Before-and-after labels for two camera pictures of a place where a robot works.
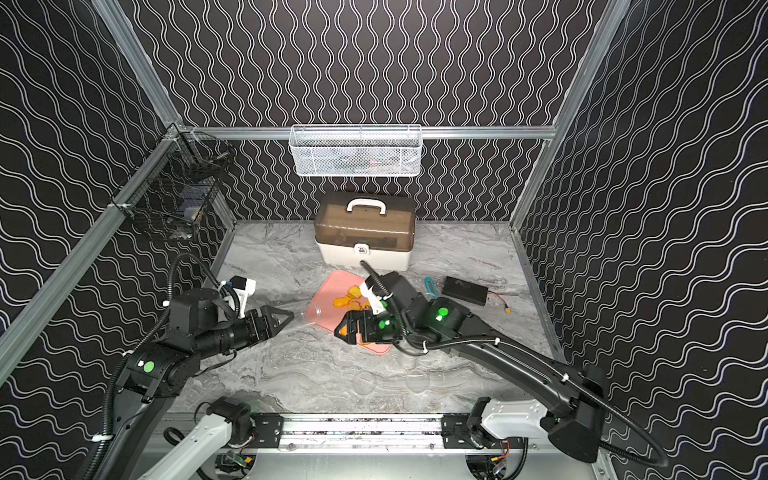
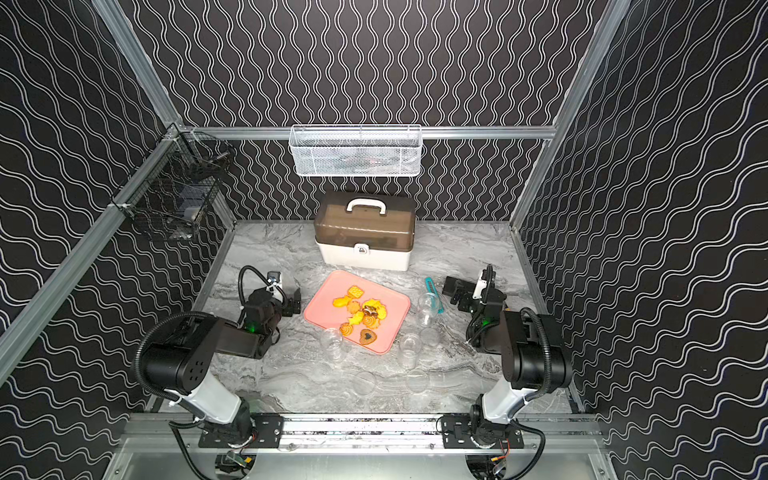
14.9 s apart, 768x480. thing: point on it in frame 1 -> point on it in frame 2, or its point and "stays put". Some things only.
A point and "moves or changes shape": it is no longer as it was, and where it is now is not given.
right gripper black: x=366 y=319 -> x=466 y=298
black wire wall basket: x=173 y=188 stays put
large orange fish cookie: x=354 y=301 moves or changes shape
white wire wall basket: x=356 y=150 stays put
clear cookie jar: x=311 y=312 -> x=332 y=345
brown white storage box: x=377 y=228 stays put
